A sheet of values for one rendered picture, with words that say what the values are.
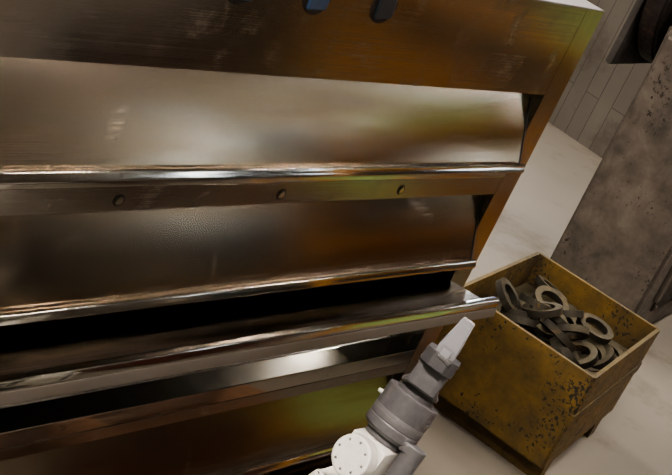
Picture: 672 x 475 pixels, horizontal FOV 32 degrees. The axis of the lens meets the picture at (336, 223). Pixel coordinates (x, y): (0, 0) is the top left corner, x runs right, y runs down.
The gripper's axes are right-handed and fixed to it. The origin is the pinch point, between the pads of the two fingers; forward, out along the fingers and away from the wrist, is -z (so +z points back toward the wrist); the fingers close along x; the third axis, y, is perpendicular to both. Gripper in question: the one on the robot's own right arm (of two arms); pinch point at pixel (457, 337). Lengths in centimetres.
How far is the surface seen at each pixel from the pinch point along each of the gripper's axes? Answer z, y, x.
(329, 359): 26, 21, -88
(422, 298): 2, 12, -84
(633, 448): 15, -93, -386
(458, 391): 36, -11, -317
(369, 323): 11, 16, -57
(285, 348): 23, 25, -39
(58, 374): 41, 46, 4
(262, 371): 35, 30, -70
